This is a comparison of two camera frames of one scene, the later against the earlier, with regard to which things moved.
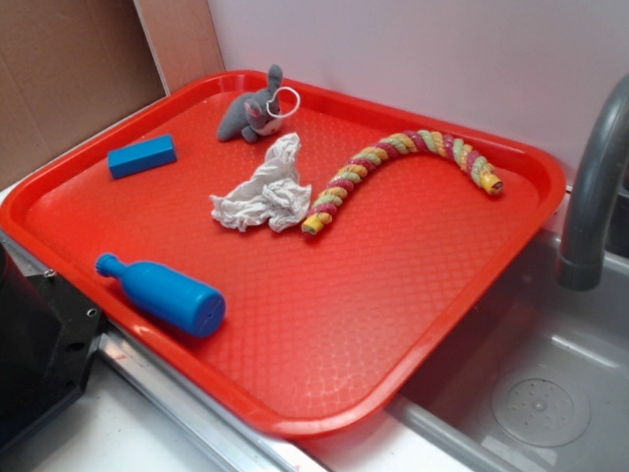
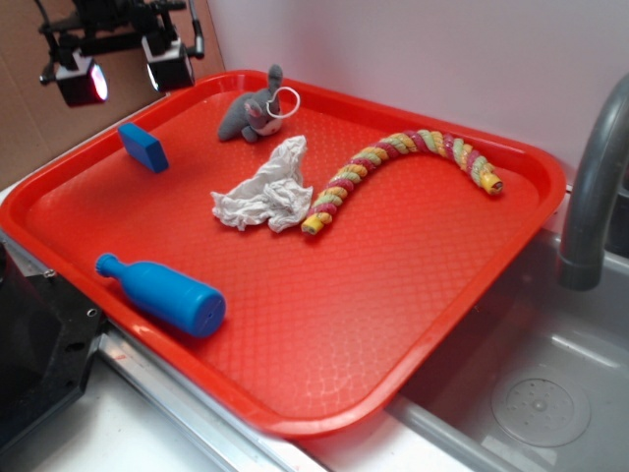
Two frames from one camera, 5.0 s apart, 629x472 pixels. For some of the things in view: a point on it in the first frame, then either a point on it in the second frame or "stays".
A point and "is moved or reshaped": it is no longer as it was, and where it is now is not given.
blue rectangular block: [141, 156] is moved or reshaped
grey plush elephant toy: [255, 113] stays
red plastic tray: [285, 247] stays
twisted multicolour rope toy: [361, 164] stays
